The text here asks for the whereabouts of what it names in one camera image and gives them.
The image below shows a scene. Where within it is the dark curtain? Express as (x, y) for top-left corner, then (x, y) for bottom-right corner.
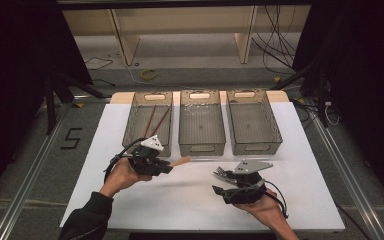
(0, 0), (93, 209)
(292, 0), (384, 206)

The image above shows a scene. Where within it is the right hand-held gripper black cable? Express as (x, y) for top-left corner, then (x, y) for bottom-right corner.
(262, 179), (290, 220)

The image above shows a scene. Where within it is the person's right hand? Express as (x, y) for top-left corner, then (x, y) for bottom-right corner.
(234, 189), (293, 232)

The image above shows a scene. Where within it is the brown wooden chopstick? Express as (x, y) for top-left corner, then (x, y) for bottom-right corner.
(149, 106), (172, 138)
(142, 104), (157, 139)

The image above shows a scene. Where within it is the white floor cable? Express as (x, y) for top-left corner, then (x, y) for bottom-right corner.
(105, 52), (194, 90)

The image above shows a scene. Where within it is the white table mat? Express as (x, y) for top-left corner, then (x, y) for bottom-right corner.
(59, 101), (346, 233)

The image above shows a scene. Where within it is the short white looped cable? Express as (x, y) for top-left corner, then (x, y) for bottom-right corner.
(324, 100), (342, 127)

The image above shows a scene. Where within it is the grey translucent plastic bin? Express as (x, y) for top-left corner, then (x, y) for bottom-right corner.
(225, 88), (284, 157)
(122, 91), (175, 159)
(177, 89), (227, 158)

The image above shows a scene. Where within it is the person's left hand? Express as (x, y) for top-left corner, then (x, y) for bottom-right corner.
(99, 157), (153, 198)

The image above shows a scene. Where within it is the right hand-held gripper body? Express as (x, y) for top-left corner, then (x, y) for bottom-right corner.
(223, 158), (275, 205)

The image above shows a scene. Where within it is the bundle of black cables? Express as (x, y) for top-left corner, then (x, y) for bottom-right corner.
(251, 4), (298, 76)

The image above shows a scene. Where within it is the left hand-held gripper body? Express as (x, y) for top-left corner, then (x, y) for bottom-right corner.
(127, 134), (165, 177)

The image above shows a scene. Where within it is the hand-held gripper black cable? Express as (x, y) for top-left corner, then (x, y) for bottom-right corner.
(262, 179), (290, 220)
(102, 137), (148, 183)

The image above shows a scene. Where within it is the left hand-held gripper black cable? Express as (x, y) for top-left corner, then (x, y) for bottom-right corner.
(102, 137), (148, 183)

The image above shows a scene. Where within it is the metal fork with red handle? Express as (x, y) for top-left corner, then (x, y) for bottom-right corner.
(212, 166), (238, 188)

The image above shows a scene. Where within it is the yellow tape roll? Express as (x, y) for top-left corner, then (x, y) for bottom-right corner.
(139, 68), (159, 81)

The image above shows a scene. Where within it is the small light wooden spoon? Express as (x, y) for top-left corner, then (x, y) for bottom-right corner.
(167, 155), (192, 168)

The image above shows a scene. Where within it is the black tripod stand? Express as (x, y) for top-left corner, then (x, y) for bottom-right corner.
(44, 70), (110, 136)
(269, 59), (332, 128)

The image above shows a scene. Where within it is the light wooden desk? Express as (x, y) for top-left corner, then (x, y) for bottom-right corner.
(61, 4), (312, 67)

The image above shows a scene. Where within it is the aluminium floor rail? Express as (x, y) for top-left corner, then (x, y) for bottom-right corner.
(0, 102), (72, 240)
(307, 102), (384, 240)

